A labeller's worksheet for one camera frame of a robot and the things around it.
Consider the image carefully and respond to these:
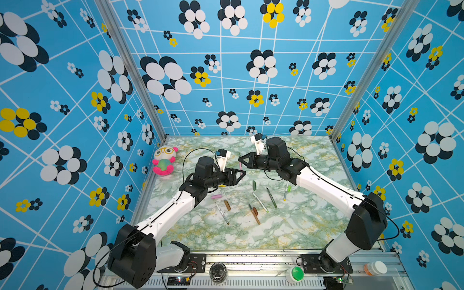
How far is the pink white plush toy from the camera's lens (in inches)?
39.7

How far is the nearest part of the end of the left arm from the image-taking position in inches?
24.5

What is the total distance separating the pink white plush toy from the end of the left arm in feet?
1.42
